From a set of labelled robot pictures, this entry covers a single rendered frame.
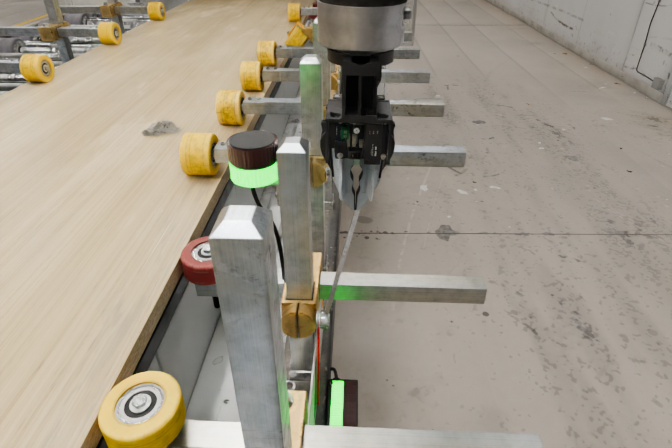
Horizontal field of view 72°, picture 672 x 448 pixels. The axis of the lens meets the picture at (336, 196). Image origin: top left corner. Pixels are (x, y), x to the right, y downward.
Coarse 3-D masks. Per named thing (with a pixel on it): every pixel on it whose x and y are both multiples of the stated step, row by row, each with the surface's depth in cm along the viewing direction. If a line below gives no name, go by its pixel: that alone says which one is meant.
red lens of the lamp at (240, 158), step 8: (272, 144) 54; (232, 152) 53; (240, 152) 52; (248, 152) 52; (256, 152) 52; (264, 152) 53; (272, 152) 54; (232, 160) 54; (240, 160) 53; (248, 160) 53; (256, 160) 53; (264, 160) 53; (272, 160) 54; (248, 168) 53
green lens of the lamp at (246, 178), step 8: (232, 168) 55; (264, 168) 54; (272, 168) 55; (232, 176) 55; (240, 176) 54; (248, 176) 54; (256, 176) 54; (264, 176) 54; (272, 176) 55; (240, 184) 55; (248, 184) 54; (256, 184) 54; (264, 184) 55
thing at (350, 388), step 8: (352, 384) 73; (352, 392) 72; (344, 400) 71; (352, 400) 70; (344, 408) 69; (352, 408) 69; (344, 416) 68; (352, 416) 68; (344, 424) 67; (352, 424) 67
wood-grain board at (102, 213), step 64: (192, 0) 272; (256, 0) 272; (64, 64) 156; (128, 64) 156; (192, 64) 156; (0, 128) 109; (64, 128) 109; (128, 128) 109; (192, 128) 109; (0, 192) 84; (64, 192) 84; (128, 192) 84; (192, 192) 84; (0, 256) 68; (64, 256) 68; (128, 256) 68; (0, 320) 58; (64, 320) 58; (128, 320) 58; (0, 384) 50; (64, 384) 50
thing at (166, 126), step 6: (162, 120) 109; (168, 120) 110; (150, 126) 107; (156, 126) 107; (162, 126) 107; (168, 126) 107; (174, 126) 108; (144, 132) 105; (150, 132) 105; (156, 132) 105; (162, 132) 106; (168, 132) 107; (174, 132) 107
